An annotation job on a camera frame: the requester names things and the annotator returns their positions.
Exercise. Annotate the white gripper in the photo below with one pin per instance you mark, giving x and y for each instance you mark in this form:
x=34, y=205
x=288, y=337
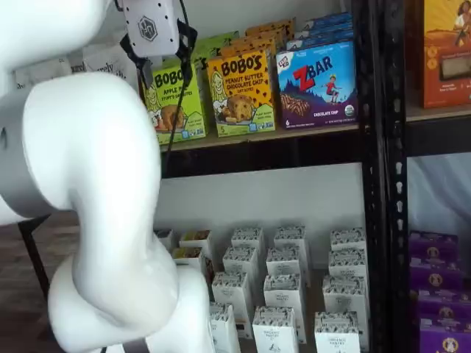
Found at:
x=151, y=25

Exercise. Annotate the green Bobo's apple pie box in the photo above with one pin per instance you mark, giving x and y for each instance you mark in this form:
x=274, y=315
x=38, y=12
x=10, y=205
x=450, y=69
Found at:
x=200, y=55
x=165, y=121
x=226, y=35
x=217, y=44

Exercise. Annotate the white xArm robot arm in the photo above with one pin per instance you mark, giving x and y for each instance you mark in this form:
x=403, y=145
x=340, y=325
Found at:
x=92, y=165

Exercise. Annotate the yellow Bobo's peanut butter box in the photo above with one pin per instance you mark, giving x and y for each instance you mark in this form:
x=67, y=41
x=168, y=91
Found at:
x=265, y=35
x=239, y=103
x=250, y=46
x=272, y=25

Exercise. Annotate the black metal shelf beam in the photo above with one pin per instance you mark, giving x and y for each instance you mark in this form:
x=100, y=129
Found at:
x=257, y=154

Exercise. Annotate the blue purple Zbar box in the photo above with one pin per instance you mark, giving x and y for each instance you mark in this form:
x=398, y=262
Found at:
x=324, y=29
x=320, y=40
x=327, y=19
x=316, y=88

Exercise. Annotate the yellow trim granola box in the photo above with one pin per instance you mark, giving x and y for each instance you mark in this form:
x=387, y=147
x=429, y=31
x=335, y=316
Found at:
x=195, y=239
x=185, y=255

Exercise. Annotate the white patterned pantry box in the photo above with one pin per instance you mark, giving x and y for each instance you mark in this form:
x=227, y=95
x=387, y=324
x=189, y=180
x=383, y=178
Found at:
x=240, y=259
x=338, y=332
x=284, y=294
x=347, y=263
x=282, y=261
x=346, y=294
x=290, y=237
x=347, y=239
x=222, y=331
x=229, y=290
x=247, y=237
x=275, y=331

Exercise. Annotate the orange snack box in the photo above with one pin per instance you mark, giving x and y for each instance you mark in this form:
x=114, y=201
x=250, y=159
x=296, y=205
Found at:
x=447, y=55

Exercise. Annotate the grey metal shelf beam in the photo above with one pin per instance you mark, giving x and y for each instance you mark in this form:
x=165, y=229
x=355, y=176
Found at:
x=438, y=138

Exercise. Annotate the purple snack box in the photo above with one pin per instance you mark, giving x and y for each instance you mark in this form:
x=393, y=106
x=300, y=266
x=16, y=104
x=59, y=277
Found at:
x=436, y=274
x=434, y=244
x=447, y=338
x=445, y=305

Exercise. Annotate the red label granola bag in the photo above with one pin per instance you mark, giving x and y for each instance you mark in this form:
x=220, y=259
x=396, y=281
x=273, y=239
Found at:
x=110, y=59

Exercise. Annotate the black metal leg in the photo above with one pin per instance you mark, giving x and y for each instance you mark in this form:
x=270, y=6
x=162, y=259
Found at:
x=34, y=253

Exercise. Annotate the translucent plastic sheet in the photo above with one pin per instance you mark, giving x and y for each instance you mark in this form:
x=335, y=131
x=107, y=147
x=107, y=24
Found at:
x=438, y=195

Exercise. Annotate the grey perforated rack post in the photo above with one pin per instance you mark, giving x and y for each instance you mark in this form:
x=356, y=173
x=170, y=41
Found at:
x=371, y=184

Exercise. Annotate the dark perforated rack post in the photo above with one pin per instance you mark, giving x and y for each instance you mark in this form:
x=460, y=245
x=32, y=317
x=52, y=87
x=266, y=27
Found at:
x=397, y=220

